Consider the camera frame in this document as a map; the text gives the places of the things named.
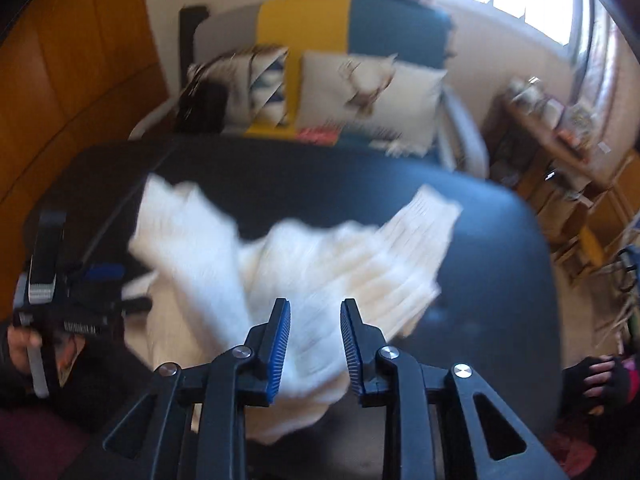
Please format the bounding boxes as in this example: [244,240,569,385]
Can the cream knitted sweater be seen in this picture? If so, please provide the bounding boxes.
[125,176,462,444]

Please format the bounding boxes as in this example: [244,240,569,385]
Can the person's left hand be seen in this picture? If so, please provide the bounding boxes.
[6,326,66,376]

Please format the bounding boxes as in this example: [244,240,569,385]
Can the person's right gloved hand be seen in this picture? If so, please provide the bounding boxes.
[560,356,639,415]

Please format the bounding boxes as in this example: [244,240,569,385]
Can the black handbag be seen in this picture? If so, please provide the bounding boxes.
[174,64,229,136]

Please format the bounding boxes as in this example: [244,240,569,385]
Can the wooden side table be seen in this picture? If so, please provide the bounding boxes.
[486,96,639,287]

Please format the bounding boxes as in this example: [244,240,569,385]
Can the geometric triangle pattern cushion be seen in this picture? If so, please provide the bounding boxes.
[186,44,288,127]

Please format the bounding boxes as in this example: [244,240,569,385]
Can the red patterned cloth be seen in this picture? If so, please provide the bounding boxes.
[296,128,341,146]

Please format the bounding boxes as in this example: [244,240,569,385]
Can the black rolled mat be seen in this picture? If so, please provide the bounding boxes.
[178,4,209,88]

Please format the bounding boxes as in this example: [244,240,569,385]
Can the deer print cushion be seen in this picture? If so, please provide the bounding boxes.
[296,51,447,152]

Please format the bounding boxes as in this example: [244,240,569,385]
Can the grey yellow blue sofa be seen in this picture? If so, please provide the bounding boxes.
[132,0,489,179]

